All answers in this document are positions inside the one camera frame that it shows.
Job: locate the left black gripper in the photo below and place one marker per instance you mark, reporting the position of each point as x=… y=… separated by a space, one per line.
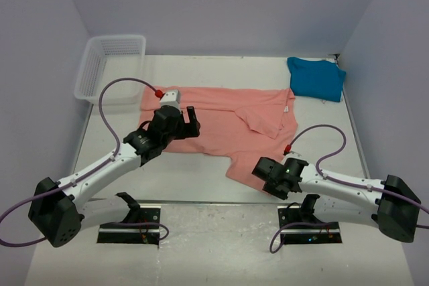
x=190 y=129

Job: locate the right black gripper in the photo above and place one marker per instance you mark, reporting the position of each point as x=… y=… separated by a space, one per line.
x=270 y=188

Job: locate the pink t shirt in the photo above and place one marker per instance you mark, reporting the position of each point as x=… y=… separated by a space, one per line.
x=241 y=124

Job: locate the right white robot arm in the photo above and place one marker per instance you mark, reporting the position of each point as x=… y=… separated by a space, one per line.
x=388 y=205

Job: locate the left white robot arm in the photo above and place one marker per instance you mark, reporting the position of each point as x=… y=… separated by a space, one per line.
x=60 y=210

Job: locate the white plastic basket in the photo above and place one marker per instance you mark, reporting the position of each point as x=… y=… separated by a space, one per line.
x=107 y=58

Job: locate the blue folded t shirt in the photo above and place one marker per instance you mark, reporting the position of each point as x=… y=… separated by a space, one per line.
x=319 y=79

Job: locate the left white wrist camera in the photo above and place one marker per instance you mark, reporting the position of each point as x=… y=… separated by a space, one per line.
x=169 y=98

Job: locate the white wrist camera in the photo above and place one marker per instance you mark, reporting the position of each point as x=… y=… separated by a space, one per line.
x=288 y=151
x=169 y=98

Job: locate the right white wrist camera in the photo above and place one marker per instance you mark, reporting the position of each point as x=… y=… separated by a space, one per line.
x=288 y=151

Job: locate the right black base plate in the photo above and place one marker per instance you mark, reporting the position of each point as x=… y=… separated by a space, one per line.
x=301 y=234

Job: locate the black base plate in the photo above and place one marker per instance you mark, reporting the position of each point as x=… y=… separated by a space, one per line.
x=301 y=234
x=111 y=234

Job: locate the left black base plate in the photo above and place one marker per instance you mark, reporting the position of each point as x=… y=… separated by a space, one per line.
x=111 y=234

